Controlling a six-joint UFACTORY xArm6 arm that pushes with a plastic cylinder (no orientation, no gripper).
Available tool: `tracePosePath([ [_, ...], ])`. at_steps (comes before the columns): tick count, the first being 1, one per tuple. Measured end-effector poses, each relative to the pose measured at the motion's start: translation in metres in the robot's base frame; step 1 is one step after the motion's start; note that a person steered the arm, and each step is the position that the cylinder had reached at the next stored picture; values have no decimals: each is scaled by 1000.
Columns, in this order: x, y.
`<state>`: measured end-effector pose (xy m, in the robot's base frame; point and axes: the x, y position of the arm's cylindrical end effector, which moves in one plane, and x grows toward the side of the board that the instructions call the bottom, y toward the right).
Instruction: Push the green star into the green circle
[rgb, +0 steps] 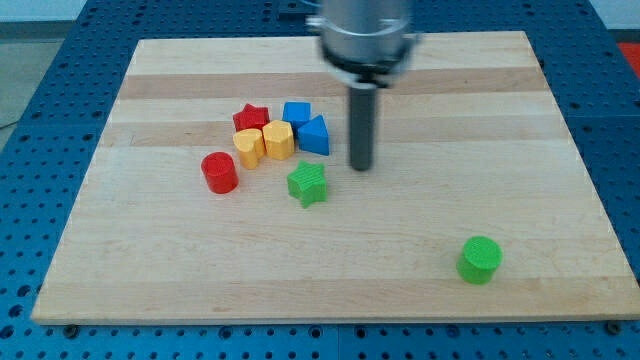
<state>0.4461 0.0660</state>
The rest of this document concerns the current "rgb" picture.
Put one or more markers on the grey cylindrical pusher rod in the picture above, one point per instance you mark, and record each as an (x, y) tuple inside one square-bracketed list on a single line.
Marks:
[(362, 116)]

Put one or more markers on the green star block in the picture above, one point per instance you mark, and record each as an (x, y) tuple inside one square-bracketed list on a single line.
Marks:
[(307, 183)]

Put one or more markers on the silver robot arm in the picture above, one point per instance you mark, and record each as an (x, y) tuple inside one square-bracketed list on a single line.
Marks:
[(368, 44)]

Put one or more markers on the red star block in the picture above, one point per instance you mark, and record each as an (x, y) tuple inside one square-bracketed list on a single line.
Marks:
[(251, 117)]

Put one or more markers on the blue triangle block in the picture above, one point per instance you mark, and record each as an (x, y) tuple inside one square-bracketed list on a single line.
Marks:
[(313, 136)]

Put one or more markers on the blue cube block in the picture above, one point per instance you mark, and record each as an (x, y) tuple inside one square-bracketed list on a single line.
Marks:
[(296, 113)]

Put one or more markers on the yellow pentagon block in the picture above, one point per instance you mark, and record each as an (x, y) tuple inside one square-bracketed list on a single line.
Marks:
[(279, 139)]

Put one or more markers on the yellow heart block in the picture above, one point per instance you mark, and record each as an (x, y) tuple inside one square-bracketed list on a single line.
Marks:
[(250, 146)]

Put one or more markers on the red cylinder block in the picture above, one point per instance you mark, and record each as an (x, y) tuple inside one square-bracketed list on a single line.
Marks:
[(220, 173)]

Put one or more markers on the wooden board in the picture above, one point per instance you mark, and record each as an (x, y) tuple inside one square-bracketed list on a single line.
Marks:
[(470, 142)]

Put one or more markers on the green cylinder block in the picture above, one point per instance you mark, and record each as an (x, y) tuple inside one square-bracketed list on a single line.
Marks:
[(479, 259)]

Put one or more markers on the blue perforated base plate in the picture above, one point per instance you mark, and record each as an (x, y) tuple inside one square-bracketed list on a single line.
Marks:
[(43, 163)]

